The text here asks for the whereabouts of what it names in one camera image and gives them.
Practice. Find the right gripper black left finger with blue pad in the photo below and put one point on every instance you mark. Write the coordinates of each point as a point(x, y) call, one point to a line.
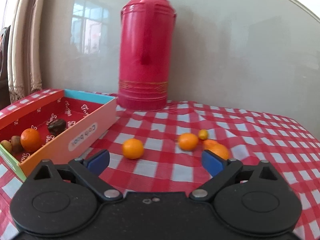
point(87, 172)

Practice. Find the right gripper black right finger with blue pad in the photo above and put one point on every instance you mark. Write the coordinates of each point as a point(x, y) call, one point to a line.
point(223, 174)

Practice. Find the front orange tangerine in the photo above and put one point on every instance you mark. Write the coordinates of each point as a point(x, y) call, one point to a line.
point(220, 150)

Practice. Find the reddish orange tangerine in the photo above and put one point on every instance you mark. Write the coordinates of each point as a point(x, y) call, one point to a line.
point(209, 144)

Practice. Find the small yellow kumquat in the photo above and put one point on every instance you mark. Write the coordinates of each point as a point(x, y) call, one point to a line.
point(203, 134)

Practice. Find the lone orange tangerine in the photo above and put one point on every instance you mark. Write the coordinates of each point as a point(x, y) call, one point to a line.
point(132, 149)

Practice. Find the colourful cardboard box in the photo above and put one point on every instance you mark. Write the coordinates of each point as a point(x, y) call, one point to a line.
point(87, 115)

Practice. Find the dark avocado fruit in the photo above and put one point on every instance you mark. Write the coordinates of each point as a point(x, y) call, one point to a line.
point(57, 126)

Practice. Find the orange tangerine in box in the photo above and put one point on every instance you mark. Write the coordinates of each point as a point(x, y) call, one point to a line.
point(31, 140)

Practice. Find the red white checkered tablecloth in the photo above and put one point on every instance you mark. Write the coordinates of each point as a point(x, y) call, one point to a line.
point(249, 136)

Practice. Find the brown kiwi fruit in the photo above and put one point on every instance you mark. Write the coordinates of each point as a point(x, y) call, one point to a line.
point(16, 144)

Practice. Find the greenish kiwi fruit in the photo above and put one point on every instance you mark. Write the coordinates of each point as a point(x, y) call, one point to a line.
point(7, 145)

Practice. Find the dark wooden armchair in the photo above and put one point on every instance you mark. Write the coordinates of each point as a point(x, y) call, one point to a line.
point(4, 87)

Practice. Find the beige curtain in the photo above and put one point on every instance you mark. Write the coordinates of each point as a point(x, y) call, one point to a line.
point(24, 73)

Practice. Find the red thermos flask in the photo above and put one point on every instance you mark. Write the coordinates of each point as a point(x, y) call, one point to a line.
point(145, 49)

